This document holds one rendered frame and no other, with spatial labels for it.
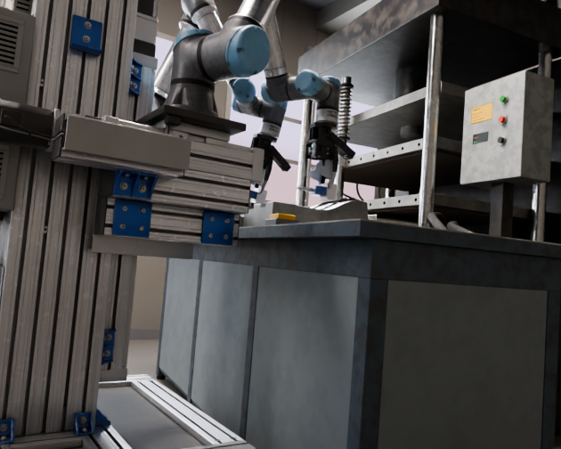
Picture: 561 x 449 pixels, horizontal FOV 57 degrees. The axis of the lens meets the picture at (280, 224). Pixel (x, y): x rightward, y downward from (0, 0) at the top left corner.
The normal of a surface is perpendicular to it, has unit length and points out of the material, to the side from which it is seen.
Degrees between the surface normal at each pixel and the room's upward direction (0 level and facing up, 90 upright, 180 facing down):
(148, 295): 90
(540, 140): 90
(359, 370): 90
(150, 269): 90
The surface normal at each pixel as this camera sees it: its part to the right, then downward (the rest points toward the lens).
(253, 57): 0.78, 0.14
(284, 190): 0.55, -0.02
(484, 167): -0.90, -0.10
